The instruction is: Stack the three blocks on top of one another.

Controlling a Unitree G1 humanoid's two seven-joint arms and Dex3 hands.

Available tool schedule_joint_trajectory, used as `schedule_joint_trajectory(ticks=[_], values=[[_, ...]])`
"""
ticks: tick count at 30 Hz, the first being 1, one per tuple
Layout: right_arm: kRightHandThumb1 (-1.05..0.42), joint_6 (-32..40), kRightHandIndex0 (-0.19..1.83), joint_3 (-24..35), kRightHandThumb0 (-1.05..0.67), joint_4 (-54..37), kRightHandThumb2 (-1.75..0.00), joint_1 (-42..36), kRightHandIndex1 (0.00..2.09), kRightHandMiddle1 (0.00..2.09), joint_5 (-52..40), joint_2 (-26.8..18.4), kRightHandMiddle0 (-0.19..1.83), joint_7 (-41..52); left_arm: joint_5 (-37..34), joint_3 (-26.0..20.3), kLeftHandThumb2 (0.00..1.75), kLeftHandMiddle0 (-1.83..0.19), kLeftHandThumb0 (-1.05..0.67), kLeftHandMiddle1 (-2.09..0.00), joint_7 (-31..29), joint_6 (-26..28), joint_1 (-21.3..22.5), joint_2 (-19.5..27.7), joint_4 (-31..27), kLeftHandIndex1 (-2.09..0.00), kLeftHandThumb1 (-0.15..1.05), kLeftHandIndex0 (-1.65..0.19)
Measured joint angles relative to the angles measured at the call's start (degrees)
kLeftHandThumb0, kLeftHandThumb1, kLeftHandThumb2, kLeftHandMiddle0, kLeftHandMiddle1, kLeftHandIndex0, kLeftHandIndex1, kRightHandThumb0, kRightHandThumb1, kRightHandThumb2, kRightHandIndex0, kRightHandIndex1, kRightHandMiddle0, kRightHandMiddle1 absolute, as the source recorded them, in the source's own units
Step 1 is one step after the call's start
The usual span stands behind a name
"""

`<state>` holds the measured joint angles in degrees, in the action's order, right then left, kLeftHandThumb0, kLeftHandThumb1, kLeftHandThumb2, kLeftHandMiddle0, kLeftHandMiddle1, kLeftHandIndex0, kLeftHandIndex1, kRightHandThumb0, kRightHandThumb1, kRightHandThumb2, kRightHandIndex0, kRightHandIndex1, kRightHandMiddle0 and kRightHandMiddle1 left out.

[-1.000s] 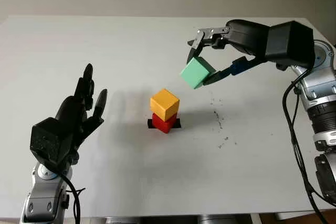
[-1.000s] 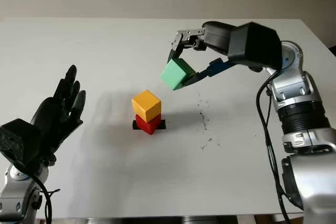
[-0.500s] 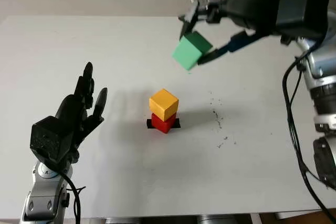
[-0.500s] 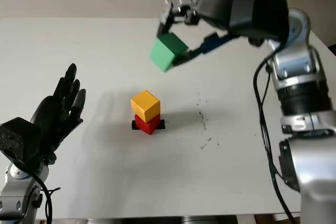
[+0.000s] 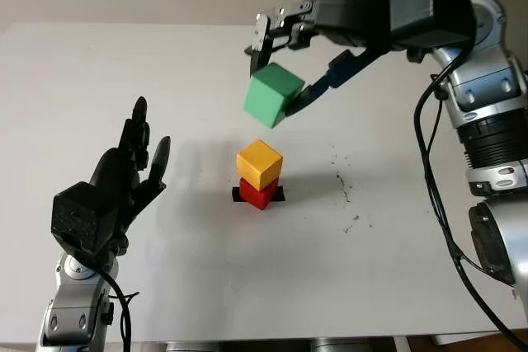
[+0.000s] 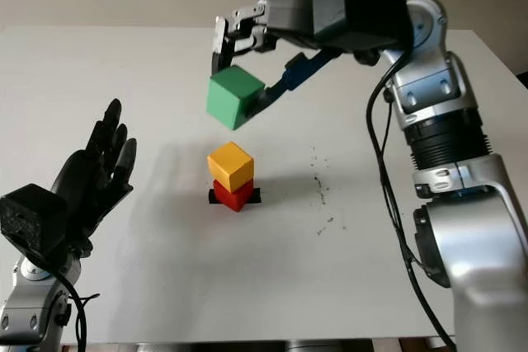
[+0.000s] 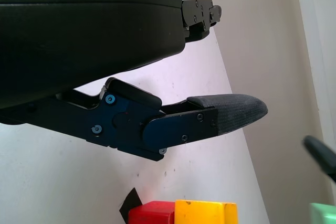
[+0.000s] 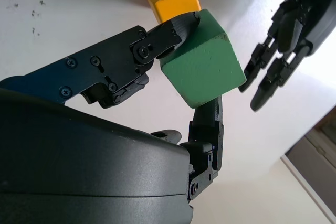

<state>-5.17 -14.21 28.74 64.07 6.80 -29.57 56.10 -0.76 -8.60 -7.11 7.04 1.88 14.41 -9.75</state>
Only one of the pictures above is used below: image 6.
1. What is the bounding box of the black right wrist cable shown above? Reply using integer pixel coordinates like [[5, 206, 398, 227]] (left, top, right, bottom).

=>
[[365, 49, 457, 352]]

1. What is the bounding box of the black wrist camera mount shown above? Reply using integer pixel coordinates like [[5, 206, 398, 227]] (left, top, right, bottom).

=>
[[311, 0, 414, 54], [0, 184, 69, 260]]

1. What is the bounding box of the black tape strip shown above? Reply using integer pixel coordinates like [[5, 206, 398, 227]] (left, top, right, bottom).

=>
[[209, 188, 262, 206]]

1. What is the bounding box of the grey robot torso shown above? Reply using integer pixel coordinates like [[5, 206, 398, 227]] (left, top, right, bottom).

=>
[[135, 339, 372, 352]]

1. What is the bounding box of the yellow cube block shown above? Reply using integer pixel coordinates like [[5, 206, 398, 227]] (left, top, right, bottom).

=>
[[206, 141, 254, 192]]

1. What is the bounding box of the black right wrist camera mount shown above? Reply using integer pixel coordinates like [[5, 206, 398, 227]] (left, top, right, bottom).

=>
[[311, 0, 414, 54]]

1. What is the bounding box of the green cube block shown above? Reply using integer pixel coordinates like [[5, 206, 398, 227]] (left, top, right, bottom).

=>
[[205, 65, 266, 132]]

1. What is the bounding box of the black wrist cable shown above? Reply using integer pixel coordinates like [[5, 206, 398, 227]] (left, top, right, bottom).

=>
[[365, 49, 457, 352], [23, 252, 101, 352]]

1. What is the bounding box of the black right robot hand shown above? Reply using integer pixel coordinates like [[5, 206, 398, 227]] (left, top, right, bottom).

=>
[[210, 0, 344, 119]]

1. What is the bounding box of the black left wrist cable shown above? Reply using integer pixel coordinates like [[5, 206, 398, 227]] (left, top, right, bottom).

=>
[[23, 252, 101, 352]]

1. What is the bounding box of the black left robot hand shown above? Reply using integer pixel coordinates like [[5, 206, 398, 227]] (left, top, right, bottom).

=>
[[49, 98, 138, 252]]

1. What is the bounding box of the red cube block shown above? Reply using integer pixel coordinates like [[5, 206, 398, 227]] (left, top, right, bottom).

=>
[[212, 180, 253, 214]]

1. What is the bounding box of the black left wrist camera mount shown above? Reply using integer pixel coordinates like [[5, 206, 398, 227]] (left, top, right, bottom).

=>
[[0, 184, 69, 260]]

